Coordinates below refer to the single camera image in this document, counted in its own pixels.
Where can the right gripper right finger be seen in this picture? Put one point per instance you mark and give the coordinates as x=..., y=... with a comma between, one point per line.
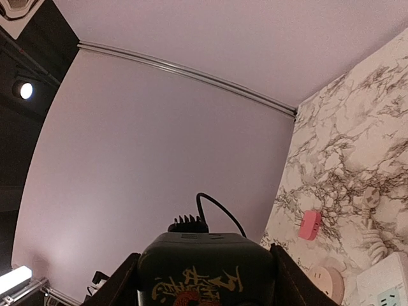
x=292, y=286

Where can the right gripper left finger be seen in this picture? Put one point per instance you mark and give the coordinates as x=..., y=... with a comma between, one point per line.
x=121, y=289

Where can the pink round power strip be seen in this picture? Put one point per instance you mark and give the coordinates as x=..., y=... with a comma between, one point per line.
x=326, y=276

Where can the dark green cube plug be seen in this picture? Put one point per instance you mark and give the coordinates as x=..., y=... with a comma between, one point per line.
x=205, y=269

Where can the pink cube socket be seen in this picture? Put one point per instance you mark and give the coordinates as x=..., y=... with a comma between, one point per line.
x=310, y=225

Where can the white multicolour power strip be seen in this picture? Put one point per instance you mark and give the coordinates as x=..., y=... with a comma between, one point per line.
x=385, y=283

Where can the ceiling spot lamp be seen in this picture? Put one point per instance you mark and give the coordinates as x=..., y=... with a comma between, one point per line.
x=24, y=88

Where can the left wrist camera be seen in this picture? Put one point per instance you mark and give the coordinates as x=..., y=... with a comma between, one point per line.
x=198, y=224

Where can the left aluminium frame post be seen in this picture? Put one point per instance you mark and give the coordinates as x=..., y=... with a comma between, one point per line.
x=191, y=73

